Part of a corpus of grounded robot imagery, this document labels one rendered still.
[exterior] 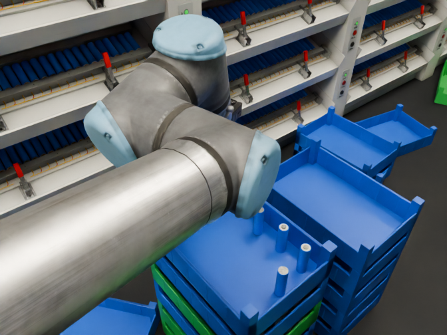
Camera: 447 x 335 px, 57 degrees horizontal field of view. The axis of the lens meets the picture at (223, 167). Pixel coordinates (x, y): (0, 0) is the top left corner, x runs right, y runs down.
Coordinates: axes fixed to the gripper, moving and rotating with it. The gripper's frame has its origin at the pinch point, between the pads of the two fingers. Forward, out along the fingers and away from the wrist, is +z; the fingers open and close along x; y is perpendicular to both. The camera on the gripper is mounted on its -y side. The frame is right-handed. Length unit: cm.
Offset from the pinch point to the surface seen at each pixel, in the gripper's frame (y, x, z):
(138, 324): 25, -18, 41
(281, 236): 9.8, 15.0, -1.1
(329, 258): 12.2, 23.8, -2.8
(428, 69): -133, 53, 78
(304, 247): 11.7, 19.4, -3.5
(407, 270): -15, 48, 52
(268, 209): 4.0, 11.0, 1.3
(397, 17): -122, 32, 44
